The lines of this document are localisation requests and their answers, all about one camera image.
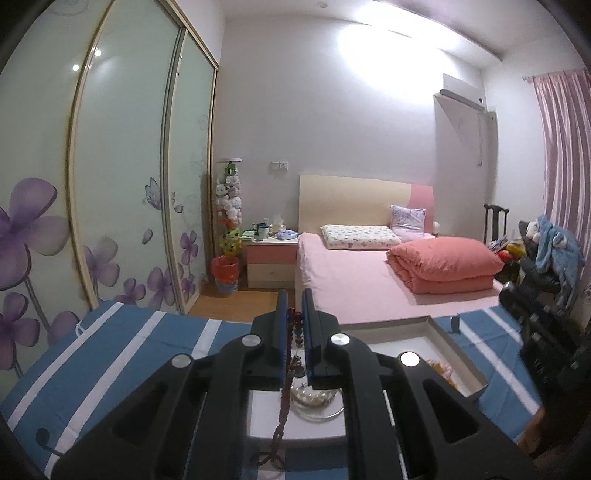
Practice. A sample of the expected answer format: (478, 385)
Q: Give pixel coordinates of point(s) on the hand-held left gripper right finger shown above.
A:
(308, 337)

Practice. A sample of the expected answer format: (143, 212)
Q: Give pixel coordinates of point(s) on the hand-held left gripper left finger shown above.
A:
(279, 337)

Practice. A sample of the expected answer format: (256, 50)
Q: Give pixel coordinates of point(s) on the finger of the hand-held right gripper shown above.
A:
(515, 300)

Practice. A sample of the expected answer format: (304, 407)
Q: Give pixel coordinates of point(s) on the silver bangle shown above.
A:
(323, 413)

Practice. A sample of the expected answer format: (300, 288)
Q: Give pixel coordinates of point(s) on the shallow white cardboard box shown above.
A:
(392, 345)

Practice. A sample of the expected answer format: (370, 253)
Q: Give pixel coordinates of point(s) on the yellow bangle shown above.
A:
(443, 369)

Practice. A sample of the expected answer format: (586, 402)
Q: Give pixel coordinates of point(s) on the person's right hand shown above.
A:
(535, 429)

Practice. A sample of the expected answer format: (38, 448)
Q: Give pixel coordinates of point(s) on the small blue tag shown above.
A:
(455, 324)

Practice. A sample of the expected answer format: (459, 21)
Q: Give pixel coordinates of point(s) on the blue plush toy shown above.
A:
(556, 249)

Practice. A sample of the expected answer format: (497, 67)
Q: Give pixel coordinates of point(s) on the bed with pink sheet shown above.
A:
(351, 286)

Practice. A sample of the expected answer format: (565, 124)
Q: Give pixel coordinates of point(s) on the pink and cream nightstand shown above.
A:
(270, 267)

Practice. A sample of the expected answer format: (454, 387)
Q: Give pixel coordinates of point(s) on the folded salmon quilt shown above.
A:
(443, 263)

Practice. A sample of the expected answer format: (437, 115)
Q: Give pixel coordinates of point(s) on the dark wooden chair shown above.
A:
(496, 221)

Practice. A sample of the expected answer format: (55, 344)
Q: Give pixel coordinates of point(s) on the red trash bin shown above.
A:
(225, 274)

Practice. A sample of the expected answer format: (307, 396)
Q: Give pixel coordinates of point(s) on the green book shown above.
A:
(248, 235)

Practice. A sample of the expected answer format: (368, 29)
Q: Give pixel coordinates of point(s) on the white patterned pillow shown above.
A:
(358, 236)

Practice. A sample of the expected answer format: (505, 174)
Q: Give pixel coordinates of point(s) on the tissue box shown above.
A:
(278, 224)

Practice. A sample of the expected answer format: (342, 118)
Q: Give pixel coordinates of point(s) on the lilac pillow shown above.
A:
(408, 221)

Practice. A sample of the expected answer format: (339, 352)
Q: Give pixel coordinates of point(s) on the column of plush toys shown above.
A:
(229, 203)

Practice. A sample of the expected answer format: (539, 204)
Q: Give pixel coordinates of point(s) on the pink curtain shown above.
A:
(568, 161)

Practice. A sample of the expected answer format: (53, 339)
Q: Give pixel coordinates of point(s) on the blue white striped cloth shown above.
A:
(115, 360)

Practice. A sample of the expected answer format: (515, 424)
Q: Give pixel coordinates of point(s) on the white air conditioner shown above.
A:
(461, 90)

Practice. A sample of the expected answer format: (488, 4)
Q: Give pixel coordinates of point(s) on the floral sliding door wardrobe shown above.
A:
(120, 175)

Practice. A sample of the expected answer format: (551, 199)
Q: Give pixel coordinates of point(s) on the white wall switch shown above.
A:
(279, 165)

